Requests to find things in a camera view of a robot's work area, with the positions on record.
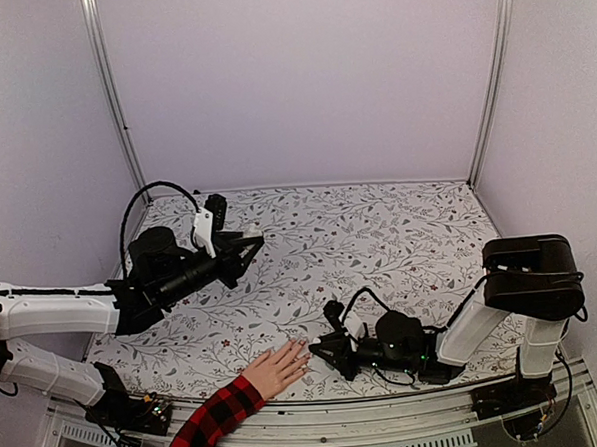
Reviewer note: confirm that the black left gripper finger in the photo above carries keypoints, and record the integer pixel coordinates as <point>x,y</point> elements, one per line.
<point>246,251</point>
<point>235,238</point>

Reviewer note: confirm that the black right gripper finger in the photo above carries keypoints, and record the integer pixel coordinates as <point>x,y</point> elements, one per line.
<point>336,362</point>
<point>330,341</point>

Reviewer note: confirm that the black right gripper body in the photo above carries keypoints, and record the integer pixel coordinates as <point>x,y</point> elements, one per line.
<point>352,340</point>

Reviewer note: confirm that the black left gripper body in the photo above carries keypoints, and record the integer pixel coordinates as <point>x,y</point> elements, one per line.
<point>229,273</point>

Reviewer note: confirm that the clear nail polish bottle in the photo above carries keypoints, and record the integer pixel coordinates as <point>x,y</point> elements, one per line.
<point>253,231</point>

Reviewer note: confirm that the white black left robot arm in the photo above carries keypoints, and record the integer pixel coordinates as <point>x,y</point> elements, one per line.
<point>163,273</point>

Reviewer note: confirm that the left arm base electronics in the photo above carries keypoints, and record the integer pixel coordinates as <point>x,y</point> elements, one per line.
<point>150,413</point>

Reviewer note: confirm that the red black plaid sleeve forearm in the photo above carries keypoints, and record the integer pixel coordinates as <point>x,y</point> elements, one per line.
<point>219,415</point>

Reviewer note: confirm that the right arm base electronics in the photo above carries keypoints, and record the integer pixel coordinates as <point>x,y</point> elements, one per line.
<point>513,395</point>

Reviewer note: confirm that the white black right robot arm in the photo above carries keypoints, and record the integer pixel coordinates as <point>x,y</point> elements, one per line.
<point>535,277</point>

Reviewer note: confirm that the person's left hand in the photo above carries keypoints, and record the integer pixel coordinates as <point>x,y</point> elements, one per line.
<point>273,371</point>

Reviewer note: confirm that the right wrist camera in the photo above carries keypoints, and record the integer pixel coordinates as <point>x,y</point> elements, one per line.
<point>347,322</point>

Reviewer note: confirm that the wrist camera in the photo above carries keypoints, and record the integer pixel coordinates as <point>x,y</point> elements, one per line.
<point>347,322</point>
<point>208,220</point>

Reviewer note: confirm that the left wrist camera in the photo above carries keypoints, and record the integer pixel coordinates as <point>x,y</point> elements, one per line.
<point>208,220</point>

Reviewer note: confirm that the aluminium front frame rail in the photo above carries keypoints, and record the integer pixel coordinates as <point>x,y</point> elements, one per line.
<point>431,418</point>

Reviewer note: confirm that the aluminium corner post left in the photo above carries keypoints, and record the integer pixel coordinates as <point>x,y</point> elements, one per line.
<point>93,24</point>

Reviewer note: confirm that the aluminium corner post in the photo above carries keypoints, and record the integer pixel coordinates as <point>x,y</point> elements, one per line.
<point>93,24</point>
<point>501,32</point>

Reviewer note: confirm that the aluminium corner post right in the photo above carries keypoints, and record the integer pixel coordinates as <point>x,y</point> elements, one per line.
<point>501,32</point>

